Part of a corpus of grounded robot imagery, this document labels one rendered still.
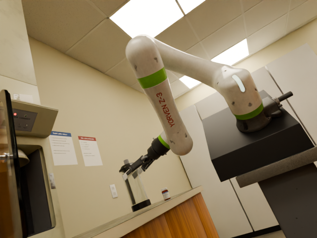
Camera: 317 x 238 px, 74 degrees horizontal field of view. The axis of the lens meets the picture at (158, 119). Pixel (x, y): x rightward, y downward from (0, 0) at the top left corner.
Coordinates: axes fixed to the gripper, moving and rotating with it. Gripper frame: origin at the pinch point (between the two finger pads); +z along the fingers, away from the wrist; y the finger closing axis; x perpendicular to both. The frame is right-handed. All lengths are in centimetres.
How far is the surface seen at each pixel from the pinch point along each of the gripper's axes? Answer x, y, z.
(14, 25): -97, 40, -13
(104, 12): -143, -33, -50
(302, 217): 58, 9, -50
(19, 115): -34, 50, 0
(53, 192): -6.9, 34.9, 16.6
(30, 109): -36, 46, -3
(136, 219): 23.4, 25.4, -5.2
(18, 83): -59, 43, 0
